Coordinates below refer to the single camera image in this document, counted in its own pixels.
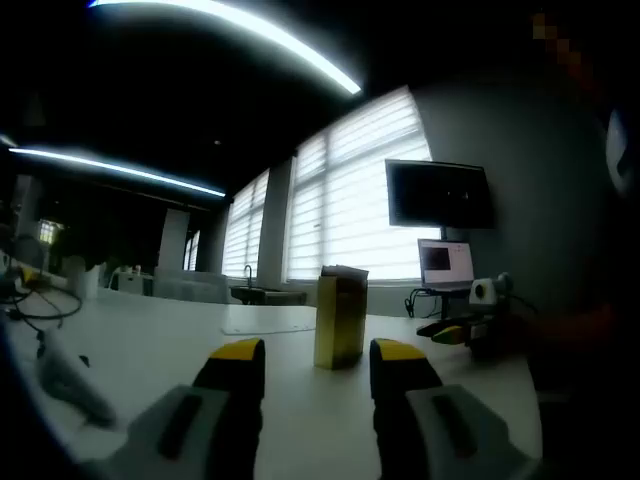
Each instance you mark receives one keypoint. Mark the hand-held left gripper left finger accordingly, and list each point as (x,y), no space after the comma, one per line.
(220,410)

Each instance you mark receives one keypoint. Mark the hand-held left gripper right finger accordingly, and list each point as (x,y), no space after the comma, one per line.
(400,380)

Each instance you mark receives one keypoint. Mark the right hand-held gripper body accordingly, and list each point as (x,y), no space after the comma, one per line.
(482,291)

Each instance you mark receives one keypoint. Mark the gold paper bag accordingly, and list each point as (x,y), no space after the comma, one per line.
(340,320)

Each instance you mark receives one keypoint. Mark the open laptop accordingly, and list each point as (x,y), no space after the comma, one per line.
(445,262)

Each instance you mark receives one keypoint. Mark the white table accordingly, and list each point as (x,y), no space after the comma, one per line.
(150,340)

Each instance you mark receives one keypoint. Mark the metal sink with faucet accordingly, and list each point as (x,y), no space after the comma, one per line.
(265,295)

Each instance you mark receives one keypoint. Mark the white low cabinet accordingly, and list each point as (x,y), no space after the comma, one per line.
(190,287)

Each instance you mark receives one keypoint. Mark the white window blinds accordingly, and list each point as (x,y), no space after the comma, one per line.
(350,200)

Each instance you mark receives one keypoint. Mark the white plant pot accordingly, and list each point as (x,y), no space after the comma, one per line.
(82,280)

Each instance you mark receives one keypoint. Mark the white chest device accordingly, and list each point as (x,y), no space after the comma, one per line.
(617,150)

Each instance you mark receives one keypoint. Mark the green potted plant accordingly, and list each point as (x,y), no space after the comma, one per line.
(75,240)

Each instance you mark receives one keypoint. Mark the straight ceiling light strip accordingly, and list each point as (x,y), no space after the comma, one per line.
(125,170)

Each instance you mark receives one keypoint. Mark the long curved ceiling light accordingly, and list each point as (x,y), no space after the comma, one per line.
(280,40)

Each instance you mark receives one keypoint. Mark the black wall monitor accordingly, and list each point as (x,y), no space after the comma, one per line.
(440,195)

